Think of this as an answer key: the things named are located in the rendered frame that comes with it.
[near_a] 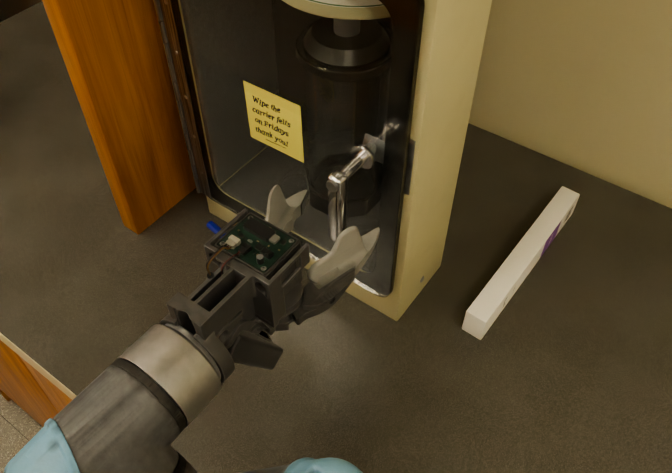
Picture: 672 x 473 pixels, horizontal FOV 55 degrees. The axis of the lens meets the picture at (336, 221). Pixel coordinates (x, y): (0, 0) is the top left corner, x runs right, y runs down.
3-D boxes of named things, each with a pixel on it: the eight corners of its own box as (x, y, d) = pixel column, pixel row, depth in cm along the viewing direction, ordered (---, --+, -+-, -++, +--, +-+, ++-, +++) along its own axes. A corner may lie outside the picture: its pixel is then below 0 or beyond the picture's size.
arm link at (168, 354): (195, 440, 51) (124, 385, 54) (234, 397, 54) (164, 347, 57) (178, 396, 46) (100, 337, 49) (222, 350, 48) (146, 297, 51)
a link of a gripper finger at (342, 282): (364, 279, 59) (280, 325, 55) (363, 289, 60) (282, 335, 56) (334, 246, 61) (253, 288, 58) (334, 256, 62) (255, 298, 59)
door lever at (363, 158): (371, 218, 69) (351, 207, 70) (375, 150, 62) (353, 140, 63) (341, 249, 66) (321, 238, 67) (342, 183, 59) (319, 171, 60)
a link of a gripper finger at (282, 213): (307, 158, 63) (275, 226, 57) (309, 200, 67) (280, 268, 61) (277, 152, 63) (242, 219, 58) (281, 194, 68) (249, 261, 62)
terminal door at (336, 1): (206, 191, 89) (141, -115, 60) (392, 298, 77) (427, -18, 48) (202, 194, 89) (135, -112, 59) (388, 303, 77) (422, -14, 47)
